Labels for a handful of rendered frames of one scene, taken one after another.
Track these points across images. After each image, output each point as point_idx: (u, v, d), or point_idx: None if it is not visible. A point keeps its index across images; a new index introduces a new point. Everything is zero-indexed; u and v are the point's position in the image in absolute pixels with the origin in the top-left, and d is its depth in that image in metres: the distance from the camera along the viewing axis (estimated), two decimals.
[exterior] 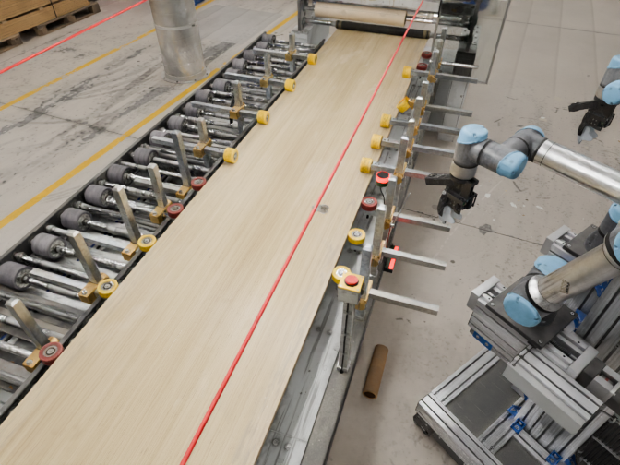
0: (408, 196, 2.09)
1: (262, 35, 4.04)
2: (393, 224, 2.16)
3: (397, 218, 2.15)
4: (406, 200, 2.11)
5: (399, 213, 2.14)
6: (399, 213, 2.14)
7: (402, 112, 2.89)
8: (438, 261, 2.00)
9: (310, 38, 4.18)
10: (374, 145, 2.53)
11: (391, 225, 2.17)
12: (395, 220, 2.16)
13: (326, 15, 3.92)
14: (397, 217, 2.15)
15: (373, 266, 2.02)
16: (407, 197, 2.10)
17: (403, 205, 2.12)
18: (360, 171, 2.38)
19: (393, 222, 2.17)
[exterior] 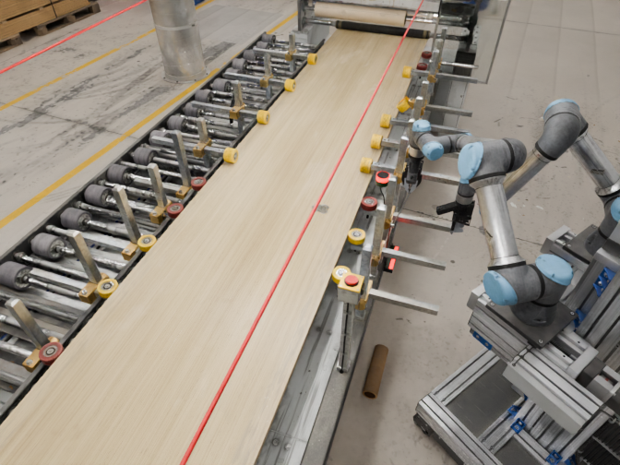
0: (408, 196, 2.09)
1: (262, 35, 4.04)
2: (393, 224, 2.16)
3: (397, 218, 2.15)
4: (406, 200, 2.11)
5: (399, 213, 2.14)
6: (399, 213, 2.14)
7: (402, 112, 2.89)
8: (438, 261, 2.00)
9: (310, 38, 4.18)
10: (374, 145, 2.53)
11: (391, 225, 2.17)
12: (395, 220, 2.16)
13: (326, 15, 3.92)
14: (397, 217, 2.15)
15: (373, 266, 2.02)
16: (407, 197, 2.10)
17: (403, 205, 2.12)
18: (360, 171, 2.38)
19: (393, 222, 2.17)
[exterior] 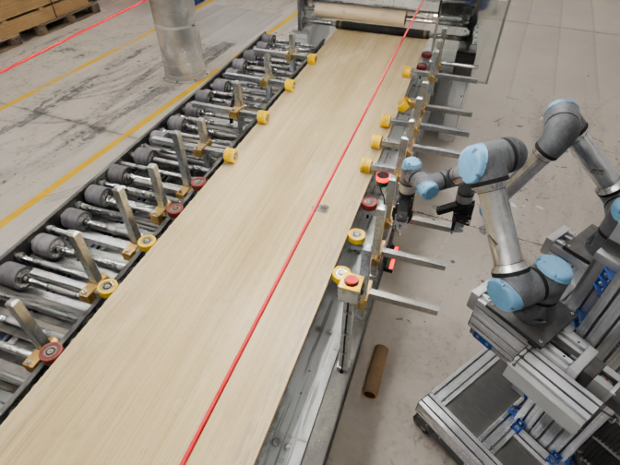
0: (398, 235, 2.01)
1: (262, 35, 4.04)
2: (392, 227, 2.17)
3: (394, 228, 2.14)
4: (398, 233, 2.04)
5: (394, 230, 2.11)
6: (394, 230, 2.11)
7: (402, 112, 2.89)
8: (438, 261, 2.00)
9: (310, 38, 4.18)
10: (374, 145, 2.53)
11: (391, 227, 2.18)
12: (393, 228, 2.15)
13: (326, 15, 3.92)
14: (394, 229, 2.13)
15: (373, 266, 2.02)
16: (398, 234, 2.02)
17: (396, 232, 2.06)
18: (360, 171, 2.38)
19: (392, 226, 2.16)
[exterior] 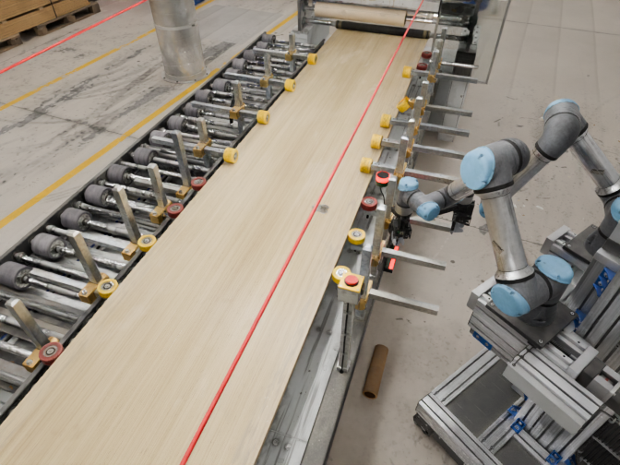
0: None
1: (262, 35, 4.04)
2: None
3: None
4: None
5: None
6: None
7: (402, 112, 2.89)
8: (438, 261, 2.00)
9: (310, 38, 4.18)
10: (374, 145, 2.53)
11: None
12: None
13: (326, 15, 3.92)
14: None
15: (373, 266, 2.02)
16: None
17: None
18: (360, 171, 2.38)
19: None
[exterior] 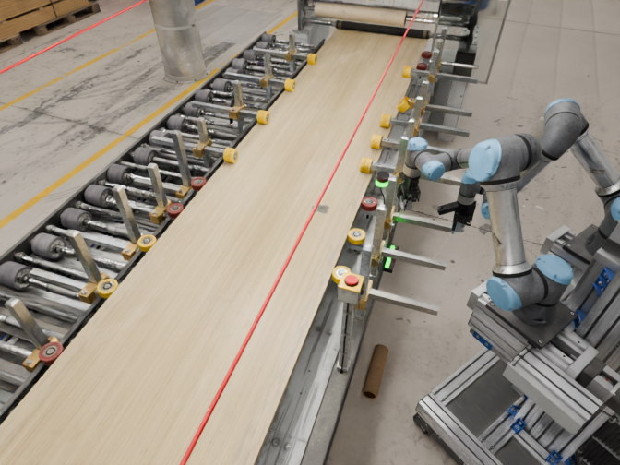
0: None
1: (262, 35, 4.04)
2: (393, 226, 2.16)
3: (396, 221, 2.14)
4: (403, 209, 2.05)
5: (397, 219, 2.11)
6: (397, 219, 2.11)
7: (402, 112, 2.89)
8: (438, 261, 2.00)
9: (310, 38, 4.18)
10: (374, 145, 2.53)
11: (391, 226, 2.17)
12: (394, 222, 2.15)
13: (326, 15, 3.92)
14: (396, 220, 2.13)
15: (373, 266, 2.02)
16: None
17: (400, 213, 2.07)
18: (360, 171, 2.38)
19: (393, 224, 2.16)
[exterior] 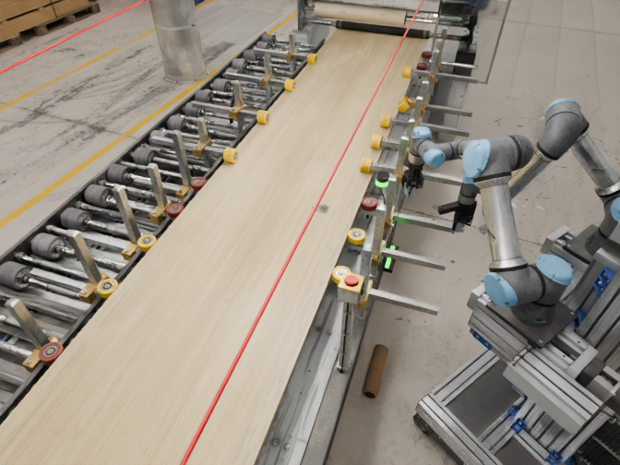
0: None
1: (262, 35, 4.04)
2: (393, 224, 2.16)
3: (397, 218, 2.15)
4: (406, 199, 2.11)
5: (399, 213, 2.14)
6: (399, 213, 2.14)
7: (402, 112, 2.89)
8: (438, 261, 2.00)
9: (310, 38, 4.18)
10: (374, 145, 2.53)
11: (391, 225, 2.17)
12: (395, 220, 2.16)
13: (326, 15, 3.92)
14: (397, 217, 2.15)
15: (373, 266, 2.02)
16: (407, 196, 2.11)
17: (403, 205, 2.12)
18: (360, 171, 2.38)
19: (393, 222, 2.17)
